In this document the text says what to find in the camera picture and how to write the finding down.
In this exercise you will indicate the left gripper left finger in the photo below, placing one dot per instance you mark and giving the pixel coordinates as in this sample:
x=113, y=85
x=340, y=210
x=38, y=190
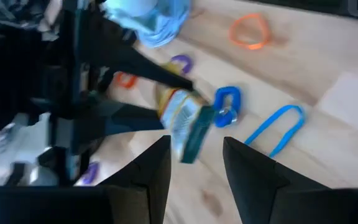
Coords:
x=73, y=205

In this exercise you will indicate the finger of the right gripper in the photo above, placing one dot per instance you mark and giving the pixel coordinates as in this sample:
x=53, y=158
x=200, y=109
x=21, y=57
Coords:
x=129, y=119
x=129, y=62

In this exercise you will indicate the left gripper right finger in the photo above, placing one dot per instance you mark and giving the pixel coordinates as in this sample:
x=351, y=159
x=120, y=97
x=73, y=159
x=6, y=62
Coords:
x=291, y=205

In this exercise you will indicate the yellow green crayon box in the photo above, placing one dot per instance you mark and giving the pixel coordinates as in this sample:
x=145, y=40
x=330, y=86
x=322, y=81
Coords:
x=183, y=121

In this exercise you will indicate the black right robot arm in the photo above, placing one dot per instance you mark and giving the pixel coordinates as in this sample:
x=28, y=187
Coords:
x=5, y=77

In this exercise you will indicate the blue silicone wristband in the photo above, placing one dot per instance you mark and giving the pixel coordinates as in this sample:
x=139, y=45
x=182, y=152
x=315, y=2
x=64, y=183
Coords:
x=261, y=128

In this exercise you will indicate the orange rubber band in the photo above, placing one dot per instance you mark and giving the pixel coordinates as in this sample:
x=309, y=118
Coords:
x=253, y=46

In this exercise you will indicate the white cylindrical camera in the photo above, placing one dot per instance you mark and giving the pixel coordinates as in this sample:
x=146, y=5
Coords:
x=154, y=21

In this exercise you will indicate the black metal table frame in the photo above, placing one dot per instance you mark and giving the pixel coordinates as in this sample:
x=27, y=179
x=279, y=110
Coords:
x=337, y=6

